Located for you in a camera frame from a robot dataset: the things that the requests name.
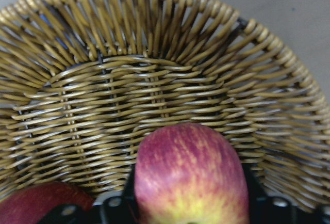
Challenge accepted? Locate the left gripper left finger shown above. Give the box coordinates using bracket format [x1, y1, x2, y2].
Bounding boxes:
[39, 166, 139, 223]

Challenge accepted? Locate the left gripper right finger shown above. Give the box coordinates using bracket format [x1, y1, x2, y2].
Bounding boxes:
[242, 164, 329, 223]

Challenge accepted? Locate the yellow-red apple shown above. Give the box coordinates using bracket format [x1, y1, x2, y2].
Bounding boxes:
[134, 123, 250, 223]

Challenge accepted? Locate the dark red basket apple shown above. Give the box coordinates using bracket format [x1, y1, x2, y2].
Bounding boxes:
[1, 181, 94, 223]

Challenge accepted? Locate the woven wicker basket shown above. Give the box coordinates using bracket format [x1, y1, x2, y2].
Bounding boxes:
[1, 0, 329, 211]

